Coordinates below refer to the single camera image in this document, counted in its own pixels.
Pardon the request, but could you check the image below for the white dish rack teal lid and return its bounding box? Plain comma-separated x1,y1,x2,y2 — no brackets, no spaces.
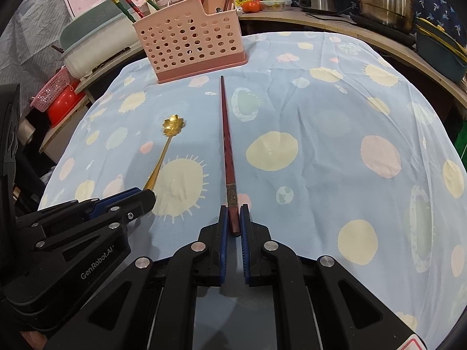
59,0,147,79

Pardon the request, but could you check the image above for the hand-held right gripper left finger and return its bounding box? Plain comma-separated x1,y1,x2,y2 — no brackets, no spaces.
44,205,230,350

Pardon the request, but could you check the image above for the glass food container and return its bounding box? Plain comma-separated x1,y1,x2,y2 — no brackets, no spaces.
260,0,292,11

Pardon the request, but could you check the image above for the pink plastic basket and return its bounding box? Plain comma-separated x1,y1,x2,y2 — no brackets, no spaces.
30,69,70,112

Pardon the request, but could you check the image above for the black power cable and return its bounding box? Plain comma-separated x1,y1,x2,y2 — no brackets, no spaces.
306,12,353,20

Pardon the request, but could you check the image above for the black induction cooker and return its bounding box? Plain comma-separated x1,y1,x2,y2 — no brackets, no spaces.
350,14,417,41

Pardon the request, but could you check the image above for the blue dotted cloth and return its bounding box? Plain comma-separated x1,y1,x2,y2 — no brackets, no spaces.
38,31,467,343

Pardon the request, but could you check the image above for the grey striped cloth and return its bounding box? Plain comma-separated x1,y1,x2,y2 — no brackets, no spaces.
0,0,74,84

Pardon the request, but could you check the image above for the green yellow lunch box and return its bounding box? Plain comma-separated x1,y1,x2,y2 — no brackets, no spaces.
415,17,467,83

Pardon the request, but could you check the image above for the gold flower spoon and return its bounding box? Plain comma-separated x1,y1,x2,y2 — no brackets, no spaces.
143,114,187,191

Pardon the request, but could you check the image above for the dark red chopstick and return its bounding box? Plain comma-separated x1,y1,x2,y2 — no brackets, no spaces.
219,75,242,236

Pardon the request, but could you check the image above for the pink perforated utensil holder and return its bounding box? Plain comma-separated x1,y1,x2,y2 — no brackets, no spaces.
132,0,248,84

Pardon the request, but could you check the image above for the red plastic basin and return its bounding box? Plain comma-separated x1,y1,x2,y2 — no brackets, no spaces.
47,82,88,125

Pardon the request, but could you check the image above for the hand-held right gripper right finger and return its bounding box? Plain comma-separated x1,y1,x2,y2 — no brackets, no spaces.
239,204,420,350

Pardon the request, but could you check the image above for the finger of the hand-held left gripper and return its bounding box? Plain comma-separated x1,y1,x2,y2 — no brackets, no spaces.
16,187,144,239
34,190,157,261

